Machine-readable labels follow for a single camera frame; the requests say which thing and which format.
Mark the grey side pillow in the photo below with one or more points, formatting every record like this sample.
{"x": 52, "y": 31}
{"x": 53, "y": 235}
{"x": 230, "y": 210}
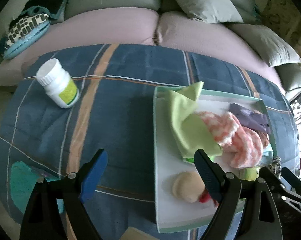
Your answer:
{"x": 272, "y": 49}

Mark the pink seat cushion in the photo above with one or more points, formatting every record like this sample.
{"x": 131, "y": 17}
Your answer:
{"x": 175, "y": 30}
{"x": 113, "y": 25}

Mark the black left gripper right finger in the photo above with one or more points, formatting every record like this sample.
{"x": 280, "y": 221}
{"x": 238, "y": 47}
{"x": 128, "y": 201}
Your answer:
{"x": 260, "y": 219}

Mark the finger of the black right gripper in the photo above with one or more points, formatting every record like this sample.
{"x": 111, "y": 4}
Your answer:
{"x": 286, "y": 192}

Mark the blue patterned pillow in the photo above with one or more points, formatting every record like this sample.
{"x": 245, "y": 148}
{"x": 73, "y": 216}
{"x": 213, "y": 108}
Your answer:
{"x": 25, "y": 33}

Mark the blue plaid blanket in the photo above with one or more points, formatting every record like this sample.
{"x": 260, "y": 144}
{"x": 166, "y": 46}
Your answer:
{"x": 115, "y": 113}

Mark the red white plush toy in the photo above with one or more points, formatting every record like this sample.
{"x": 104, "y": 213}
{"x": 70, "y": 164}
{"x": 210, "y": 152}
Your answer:
{"x": 205, "y": 198}

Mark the beige round plush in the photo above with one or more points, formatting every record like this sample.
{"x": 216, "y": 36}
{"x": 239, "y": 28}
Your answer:
{"x": 188, "y": 186}

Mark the grey throw pillow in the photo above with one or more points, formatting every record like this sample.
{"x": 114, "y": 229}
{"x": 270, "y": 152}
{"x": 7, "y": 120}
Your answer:
{"x": 211, "y": 11}

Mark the white pill bottle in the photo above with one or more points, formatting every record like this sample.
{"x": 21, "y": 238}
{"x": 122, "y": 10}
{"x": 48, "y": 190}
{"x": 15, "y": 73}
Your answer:
{"x": 58, "y": 84}

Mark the pink white knitted cloth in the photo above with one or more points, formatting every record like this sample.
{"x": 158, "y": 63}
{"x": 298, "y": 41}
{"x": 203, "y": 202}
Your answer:
{"x": 241, "y": 143}

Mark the pink seat cushion left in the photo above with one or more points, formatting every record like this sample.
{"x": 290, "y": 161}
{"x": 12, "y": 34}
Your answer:
{"x": 113, "y": 25}

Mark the light green cloth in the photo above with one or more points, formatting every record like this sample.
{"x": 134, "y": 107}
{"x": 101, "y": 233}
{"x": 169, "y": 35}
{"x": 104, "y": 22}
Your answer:
{"x": 188, "y": 129}

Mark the dark teal cloth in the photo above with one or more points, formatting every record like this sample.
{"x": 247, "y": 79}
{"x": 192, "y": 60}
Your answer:
{"x": 53, "y": 8}

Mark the pink seat cushion right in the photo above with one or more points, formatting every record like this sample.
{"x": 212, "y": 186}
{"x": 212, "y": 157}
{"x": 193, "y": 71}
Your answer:
{"x": 175, "y": 30}

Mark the teal heart case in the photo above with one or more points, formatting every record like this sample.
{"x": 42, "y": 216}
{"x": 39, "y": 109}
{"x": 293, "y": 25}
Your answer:
{"x": 22, "y": 181}

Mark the black white spotted scrunchie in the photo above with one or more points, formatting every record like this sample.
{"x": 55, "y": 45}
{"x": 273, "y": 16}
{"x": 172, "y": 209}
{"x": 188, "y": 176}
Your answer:
{"x": 276, "y": 167}

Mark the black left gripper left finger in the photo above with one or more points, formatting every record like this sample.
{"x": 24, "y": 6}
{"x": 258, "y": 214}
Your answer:
{"x": 42, "y": 219}

